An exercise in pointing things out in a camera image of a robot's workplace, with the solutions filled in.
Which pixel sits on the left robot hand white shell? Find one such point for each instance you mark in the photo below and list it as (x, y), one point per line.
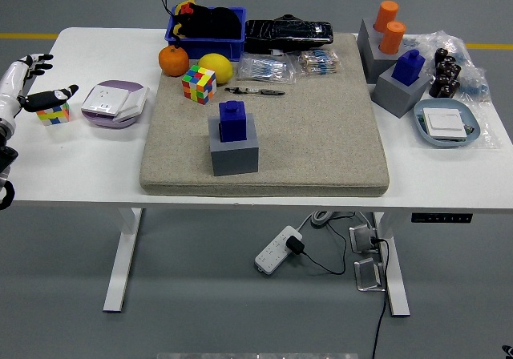
(10, 90)

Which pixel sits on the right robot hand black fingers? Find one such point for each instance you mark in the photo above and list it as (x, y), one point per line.
(508, 352)

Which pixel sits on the blue seal stamp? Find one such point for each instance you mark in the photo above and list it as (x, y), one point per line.
(406, 68)
(232, 122)

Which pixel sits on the grey cube seal holder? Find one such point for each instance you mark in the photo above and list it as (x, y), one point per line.
(234, 158)
(397, 98)

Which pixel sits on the small colourful puzzle cube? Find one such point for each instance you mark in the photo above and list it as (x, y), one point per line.
(54, 116)

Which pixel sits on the purple plate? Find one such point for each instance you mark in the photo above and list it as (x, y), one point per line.
(116, 83)

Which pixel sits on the white table leg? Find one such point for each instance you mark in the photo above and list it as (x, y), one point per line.
(394, 271)
(120, 263)

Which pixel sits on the black table control panel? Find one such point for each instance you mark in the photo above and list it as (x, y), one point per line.
(441, 217)

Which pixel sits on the orange fruit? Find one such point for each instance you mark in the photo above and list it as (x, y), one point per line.
(173, 61)

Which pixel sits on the large colourful puzzle cube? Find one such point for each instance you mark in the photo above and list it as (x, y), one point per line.
(199, 84)

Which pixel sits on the yellow plastic item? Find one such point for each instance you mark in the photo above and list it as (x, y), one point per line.
(179, 6)

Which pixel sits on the red plastic clip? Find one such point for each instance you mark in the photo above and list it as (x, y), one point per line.
(186, 9)

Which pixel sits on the blue plastic bin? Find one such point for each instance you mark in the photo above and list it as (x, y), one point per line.
(210, 48)

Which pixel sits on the yellow lemon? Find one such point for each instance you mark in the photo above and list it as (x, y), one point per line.
(216, 67)

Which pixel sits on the black cloth bag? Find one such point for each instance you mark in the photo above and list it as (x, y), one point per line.
(216, 22)

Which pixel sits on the clear flat plastic bag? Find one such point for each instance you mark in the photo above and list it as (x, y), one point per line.
(489, 134)

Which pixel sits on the blue-grey dish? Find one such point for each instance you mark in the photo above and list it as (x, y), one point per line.
(418, 136)

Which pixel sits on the black power adapter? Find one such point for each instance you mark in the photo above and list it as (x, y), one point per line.
(295, 245)

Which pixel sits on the black pen tool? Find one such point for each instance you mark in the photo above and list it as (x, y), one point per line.
(256, 91)

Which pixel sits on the white power strip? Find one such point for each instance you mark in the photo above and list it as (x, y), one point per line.
(272, 255)

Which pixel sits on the clear bag of blue resistors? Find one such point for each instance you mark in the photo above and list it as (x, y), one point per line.
(264, 69)

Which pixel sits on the black capacitor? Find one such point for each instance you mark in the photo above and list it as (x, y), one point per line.
(453, 86)
(435, 89)
(441, 55)
(442, 81)
(455, 71)
(443, 69)

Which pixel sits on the clear bag with blue parts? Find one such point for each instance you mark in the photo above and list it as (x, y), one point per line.
(473, 78)

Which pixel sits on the black wrapped flat pack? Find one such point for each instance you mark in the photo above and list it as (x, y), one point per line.
(286, 34)

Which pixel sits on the grey-brown mat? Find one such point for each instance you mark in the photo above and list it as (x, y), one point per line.
(312, 134)

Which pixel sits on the clear bag of brown components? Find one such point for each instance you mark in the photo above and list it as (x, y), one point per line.
(318, 61)

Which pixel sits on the tall grey block holder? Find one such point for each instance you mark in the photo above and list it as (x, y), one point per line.
(370, 56)

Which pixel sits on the orange cylinder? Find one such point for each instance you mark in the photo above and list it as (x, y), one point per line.
(392, 37)
(386, 14)

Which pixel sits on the white wall socket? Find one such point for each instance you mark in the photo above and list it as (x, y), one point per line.
(102, 99)

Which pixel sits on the white switch panel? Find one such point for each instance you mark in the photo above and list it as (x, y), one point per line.
(136, 102)

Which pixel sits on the metal bracket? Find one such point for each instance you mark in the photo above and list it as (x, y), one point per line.
(362, 239)
(368, 275)

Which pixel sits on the white square switch plate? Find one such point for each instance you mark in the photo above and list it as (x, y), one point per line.
(445, 123)

